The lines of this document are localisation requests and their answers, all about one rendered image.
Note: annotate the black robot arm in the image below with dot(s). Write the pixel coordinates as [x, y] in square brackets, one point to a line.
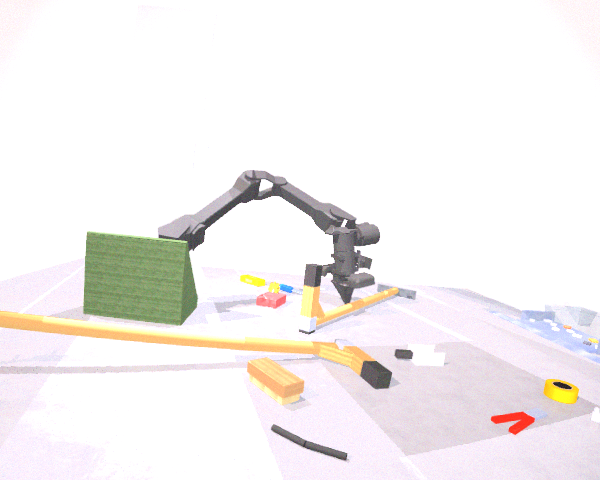
[327, 216]

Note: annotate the red-handled pliers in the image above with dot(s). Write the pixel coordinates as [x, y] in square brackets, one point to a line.
[526, 418]

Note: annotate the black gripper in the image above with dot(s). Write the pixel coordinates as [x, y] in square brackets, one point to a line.
[344, 265]

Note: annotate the grey bent rod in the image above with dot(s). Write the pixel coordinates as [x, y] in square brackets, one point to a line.
[307, 444]

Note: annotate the long yellow pole with dark tip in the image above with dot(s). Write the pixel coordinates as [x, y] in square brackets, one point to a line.
[342, 351]

